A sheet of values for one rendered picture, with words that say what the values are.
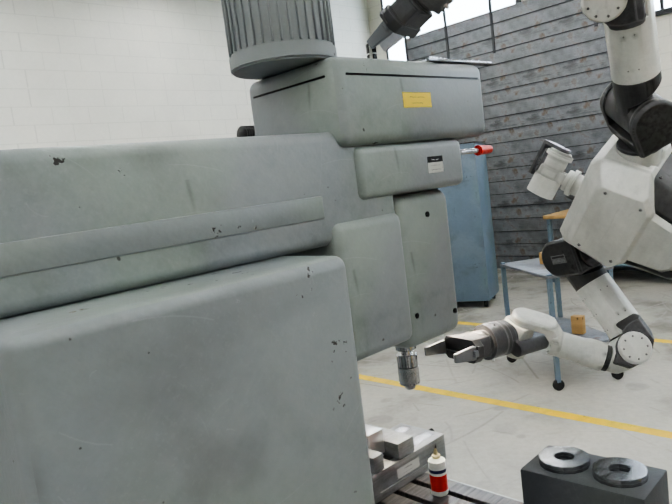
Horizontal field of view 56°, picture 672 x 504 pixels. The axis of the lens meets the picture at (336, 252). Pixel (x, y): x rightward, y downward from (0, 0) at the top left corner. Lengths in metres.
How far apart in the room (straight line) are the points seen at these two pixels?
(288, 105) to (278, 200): 0.25
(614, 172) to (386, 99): 0.53
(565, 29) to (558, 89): 0.78
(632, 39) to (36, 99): 7.20
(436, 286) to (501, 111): 8.56
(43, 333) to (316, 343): 0.38
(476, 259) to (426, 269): 6.12
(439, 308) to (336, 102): 0.50
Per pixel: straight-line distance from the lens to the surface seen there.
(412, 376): 1.44
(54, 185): 0.86
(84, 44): 8.40
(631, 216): 1.48
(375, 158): 1.19
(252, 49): 1.15
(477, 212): 7.36
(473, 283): 7.50
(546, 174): 1.58
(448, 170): 1.37
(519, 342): 1.60
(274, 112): 1.26
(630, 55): 1.37
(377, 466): 1.56
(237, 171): 0.99
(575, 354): 1.66
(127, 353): 0.77
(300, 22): 1.16
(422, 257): 1.32
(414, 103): 1.28
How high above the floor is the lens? 1.67
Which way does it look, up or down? 6 degrees down
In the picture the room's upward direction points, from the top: 7 degrees counter-clockwise
